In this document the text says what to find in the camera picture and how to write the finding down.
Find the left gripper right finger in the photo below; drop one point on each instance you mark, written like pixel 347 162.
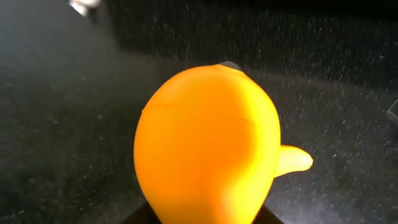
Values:
pixel 265 217

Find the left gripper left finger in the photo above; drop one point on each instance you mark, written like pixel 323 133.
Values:
pixel 143 216

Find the yellow rubber duck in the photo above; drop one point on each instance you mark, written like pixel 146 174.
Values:
pixel 202 140

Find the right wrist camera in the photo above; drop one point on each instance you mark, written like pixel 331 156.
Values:
pixel 84 3

